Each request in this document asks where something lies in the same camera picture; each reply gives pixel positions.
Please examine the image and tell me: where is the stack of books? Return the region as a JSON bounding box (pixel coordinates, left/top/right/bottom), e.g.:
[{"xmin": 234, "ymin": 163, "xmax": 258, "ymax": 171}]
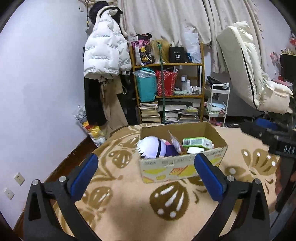
[{"xmin": 139, "ymin": 101, "xmax": 161, "ymax": 123}]

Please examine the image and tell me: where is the small toy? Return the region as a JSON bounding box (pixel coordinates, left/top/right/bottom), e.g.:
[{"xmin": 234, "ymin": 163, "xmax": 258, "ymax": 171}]
[{"xmin": 168, "ymin": 131, "xmax": 186, "ymax": 155}]

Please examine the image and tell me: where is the black box marked 40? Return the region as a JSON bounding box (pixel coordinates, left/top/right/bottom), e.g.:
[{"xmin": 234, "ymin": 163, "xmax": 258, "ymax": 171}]
[{"xmin": 169, "ymin": 47, "xmax": 185, "ymax": 63}]

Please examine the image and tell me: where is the clear plastic bag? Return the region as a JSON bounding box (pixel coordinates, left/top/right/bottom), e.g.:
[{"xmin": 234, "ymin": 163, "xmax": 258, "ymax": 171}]
[{"xmin": 182, "ymin": 32, "xmax": 202, "ymax": 63}]

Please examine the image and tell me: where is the teal bag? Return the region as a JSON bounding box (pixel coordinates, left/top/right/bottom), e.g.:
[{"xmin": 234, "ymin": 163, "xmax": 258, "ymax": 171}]
[{"xmin": 133, "ymin": 68, "xmax": 157, "ymax": 102}]

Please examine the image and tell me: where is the pink desk fan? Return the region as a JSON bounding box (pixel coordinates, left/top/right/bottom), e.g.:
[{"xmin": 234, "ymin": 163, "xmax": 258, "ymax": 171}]
[{"xmin": 270, "ymin": 52, "xmax": 281, "ymax": 77}]

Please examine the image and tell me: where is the cream recliner chair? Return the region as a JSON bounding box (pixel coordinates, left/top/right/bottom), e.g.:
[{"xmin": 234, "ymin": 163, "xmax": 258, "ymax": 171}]
[{"xmin": 216, "ymin": 21, "xmax": 293, "ymax": 114}]

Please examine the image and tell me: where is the open cardboard box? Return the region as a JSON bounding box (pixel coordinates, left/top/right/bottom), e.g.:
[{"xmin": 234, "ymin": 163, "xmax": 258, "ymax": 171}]
[{"xmin": 137, "ymin": 122, "xmax": 228, "ymax": 184}]

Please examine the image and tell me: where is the green pole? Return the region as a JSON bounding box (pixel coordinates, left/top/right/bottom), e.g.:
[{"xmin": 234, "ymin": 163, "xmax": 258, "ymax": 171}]
[{"xmin": 157, "ymin": 41, "xmax": 166, "ymax": 125}]

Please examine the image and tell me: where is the blonde wig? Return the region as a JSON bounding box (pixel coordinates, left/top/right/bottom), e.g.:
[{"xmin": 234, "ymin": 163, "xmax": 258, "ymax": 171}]
[{"xmin": 150, "ymin": 39, "xmax": 171, "ymax": 64}]

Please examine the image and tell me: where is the black coat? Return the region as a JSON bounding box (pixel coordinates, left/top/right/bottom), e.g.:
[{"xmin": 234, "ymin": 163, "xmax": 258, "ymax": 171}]
[{"xmin": 84, "ymin": 78, "xmax": 107, "ymax": 126}]

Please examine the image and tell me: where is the wooden bookshelf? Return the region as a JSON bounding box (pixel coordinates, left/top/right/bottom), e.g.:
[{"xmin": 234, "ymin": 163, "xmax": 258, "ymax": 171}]
[{"xmin": 129, "ymin": 42, "xmax": 205, "ymax": 121}]

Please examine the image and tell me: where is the colourful snack bag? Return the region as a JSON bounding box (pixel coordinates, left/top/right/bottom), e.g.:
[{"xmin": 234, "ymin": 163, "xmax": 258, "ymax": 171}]
[{"xmin": 130, "ymin": 33, "xmax": 154, "ymax": 66}]

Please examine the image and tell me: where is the floral beige curtain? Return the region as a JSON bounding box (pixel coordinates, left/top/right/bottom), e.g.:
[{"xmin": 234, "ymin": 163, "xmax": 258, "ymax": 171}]
[{"xmin": 115, "ymin": 1, "xmax": 266, "ymax": 73}]

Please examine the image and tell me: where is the beige trench coat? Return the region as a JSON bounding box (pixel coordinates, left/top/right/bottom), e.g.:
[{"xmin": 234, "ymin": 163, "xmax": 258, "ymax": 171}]
[{"xmin": 101, "ymin": 77, "xmax": 128, "ymax": 138}]

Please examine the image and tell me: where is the beige patterned blanket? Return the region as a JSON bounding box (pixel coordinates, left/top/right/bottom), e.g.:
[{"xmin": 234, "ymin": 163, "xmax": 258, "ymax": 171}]
[{"xmin": 75, "ymin": 123, "xmax": 278, "ymax": 240}]

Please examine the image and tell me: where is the green tissue pack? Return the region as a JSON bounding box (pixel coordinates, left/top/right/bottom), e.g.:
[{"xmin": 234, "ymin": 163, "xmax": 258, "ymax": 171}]
[{"xmin": 182, "ymin": 137, "xmax": 214, "ymax": 150}]

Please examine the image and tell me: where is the purple haired plush doll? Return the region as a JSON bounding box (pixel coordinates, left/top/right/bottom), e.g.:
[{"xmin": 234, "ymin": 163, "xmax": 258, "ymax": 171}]
[{"xmin": 136, "ymin": 136, "xmax": 181, "ymax": 159}]

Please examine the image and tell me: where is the plastic bag of toys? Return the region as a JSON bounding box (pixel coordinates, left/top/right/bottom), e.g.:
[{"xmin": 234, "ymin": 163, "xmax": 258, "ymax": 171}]
[{"xmin": 73, "ymin": 106, "xmax": 106, "ymax": 147}]

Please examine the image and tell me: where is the wall socket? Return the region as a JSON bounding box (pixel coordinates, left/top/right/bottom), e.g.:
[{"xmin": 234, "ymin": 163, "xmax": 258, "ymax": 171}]
[
  {"xmin": 14, "ymin": 172, "xmax": 25, "ymax": 186},
  {"xmin": 4, "ymin": 188, "xmax": 15, "ymax": 200}
]

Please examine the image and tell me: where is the white puffer jacket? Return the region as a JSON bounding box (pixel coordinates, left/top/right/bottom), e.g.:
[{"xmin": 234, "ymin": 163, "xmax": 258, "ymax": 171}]
[{"xmin": 83, "ymin": 6, "xmax": 132, "ymax": 80}]

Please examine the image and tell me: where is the person's right hand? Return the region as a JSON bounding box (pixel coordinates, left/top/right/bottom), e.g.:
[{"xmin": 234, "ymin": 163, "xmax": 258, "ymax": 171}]
[{"xmin": 275, "ymin": 158, "xmax": 282, "ymax": 196}]

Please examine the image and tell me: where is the white rolling cart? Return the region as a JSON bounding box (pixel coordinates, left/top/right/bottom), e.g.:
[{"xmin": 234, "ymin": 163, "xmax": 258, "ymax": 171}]
[{"xmin": 204, "ymin": 83, "xmax": 230, "ymax": 127}]

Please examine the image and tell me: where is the red patterned bag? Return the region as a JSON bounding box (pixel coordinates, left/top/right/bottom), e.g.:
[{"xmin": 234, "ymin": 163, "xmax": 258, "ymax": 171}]
[{"xmin": 156, "ymin": 70, "xmax": 178, "ymax": 97}]

